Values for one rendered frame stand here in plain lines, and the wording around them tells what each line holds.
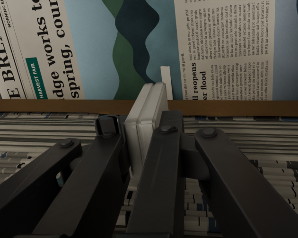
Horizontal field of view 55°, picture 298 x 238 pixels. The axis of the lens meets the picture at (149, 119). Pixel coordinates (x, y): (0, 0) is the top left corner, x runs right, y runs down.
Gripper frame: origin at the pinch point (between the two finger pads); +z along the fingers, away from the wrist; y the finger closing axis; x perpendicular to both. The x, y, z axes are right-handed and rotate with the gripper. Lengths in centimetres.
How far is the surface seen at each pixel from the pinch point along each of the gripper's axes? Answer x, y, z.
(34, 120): -1.6, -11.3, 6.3
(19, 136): -1.6, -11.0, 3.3
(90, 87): -0.8, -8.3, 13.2
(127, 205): -3.2, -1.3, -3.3
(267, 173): -3.7, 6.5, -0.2
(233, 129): -3.0, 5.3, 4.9
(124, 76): 0.0, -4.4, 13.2
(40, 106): -1.4, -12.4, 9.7
